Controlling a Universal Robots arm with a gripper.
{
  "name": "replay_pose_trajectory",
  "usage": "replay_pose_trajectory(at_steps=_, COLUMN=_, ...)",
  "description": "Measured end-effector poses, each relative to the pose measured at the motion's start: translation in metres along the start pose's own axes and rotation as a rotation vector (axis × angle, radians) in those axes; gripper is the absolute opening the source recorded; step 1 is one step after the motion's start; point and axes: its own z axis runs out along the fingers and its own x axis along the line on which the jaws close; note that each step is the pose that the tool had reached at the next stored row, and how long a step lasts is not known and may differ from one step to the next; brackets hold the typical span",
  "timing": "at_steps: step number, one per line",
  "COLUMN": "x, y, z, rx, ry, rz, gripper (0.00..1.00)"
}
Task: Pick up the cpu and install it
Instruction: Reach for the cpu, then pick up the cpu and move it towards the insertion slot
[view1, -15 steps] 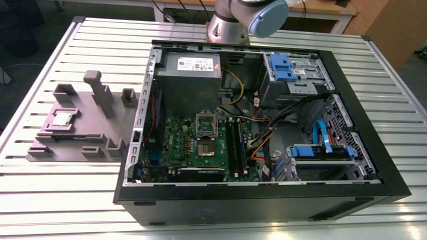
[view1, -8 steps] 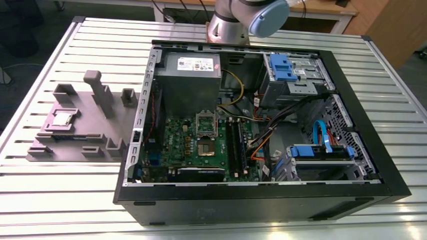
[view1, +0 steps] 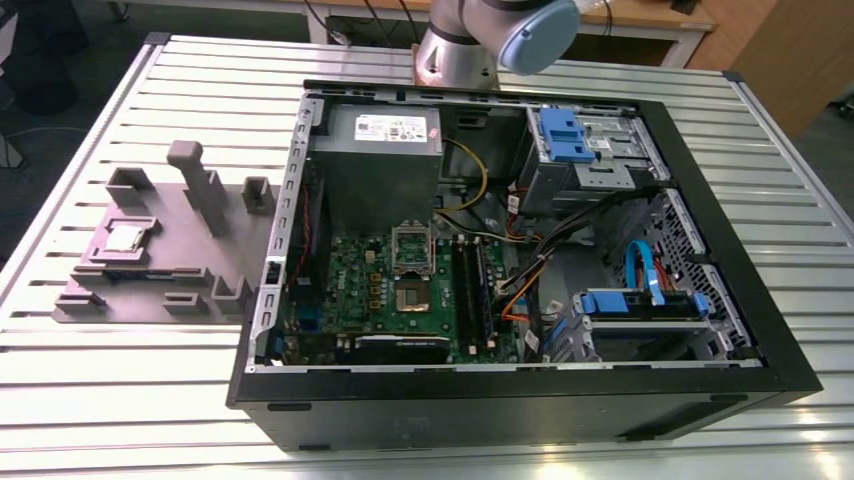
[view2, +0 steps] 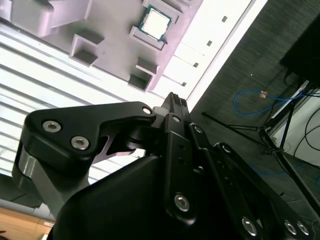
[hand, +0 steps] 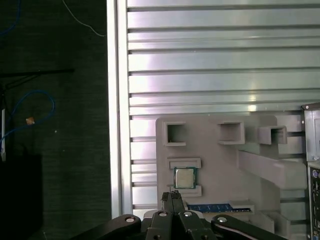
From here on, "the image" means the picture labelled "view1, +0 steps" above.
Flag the metal socket cover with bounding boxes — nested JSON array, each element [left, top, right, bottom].
[[390, 225, 439, 279]]

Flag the silver square CPU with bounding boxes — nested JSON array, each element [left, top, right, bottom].
[[110, 225, 147, 251]]

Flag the CPU socket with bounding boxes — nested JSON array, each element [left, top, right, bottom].
[[393, 279, 435, 314]]

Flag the black RAM slot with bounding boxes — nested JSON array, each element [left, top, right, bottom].
[[463, 236, 491, 354], [449, 236, 479, 354], [454, 236, 485, 354]]

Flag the grey power supply unit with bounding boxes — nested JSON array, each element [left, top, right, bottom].
[[310, 103, 446, 236]]

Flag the green Dell motherboard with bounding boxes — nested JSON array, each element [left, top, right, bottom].
[[319, 230, 530, 367]]

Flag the black case fan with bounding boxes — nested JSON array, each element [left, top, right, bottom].
[[287, 169, 330, 294]]

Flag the black Nvidia graphics card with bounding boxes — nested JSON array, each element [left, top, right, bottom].
[[336, 332, 453, 366]]

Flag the grey metal drive cage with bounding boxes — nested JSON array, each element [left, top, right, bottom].
[[519, 104, 673, 216]]

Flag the blue disk carrier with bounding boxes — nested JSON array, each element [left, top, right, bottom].
[[577, 291, 710, 322]]

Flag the blue plastic drive latch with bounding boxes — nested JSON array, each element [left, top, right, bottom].
[[539, 107, 598, 165]]

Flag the black open PC case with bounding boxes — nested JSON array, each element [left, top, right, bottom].
[[224, 78, 824, 454]]

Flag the grey metal disk bay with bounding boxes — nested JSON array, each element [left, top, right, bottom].
[[546, 287, 759, 369]]

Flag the grey plastic parts rack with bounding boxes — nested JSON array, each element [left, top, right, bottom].
[[51, 140, 276, 325]]

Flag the dark RAM stick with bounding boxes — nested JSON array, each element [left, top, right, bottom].
[[106, 269, 179, 281]]

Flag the wooden cabinet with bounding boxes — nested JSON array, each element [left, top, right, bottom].
[[686, 0, 854, 141]]

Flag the yellow power wires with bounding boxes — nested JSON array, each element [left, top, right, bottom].
[[437, 137, 493, 216]]

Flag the red black twisted wire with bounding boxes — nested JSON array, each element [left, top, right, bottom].
[[283, 179, 322, 291]]

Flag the orange red wire bundle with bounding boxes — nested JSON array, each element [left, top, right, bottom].
[[498, 259, 555, 324]]

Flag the black sleeved cable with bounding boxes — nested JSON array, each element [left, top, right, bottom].
[[497, 184, 673, 296]]

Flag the blue flat SATA cable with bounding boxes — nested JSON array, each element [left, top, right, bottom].
[[626, 240, 669, 306]]

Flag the black cable with metal plug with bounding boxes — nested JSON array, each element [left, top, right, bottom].
[[300, 0, 355, 47]]

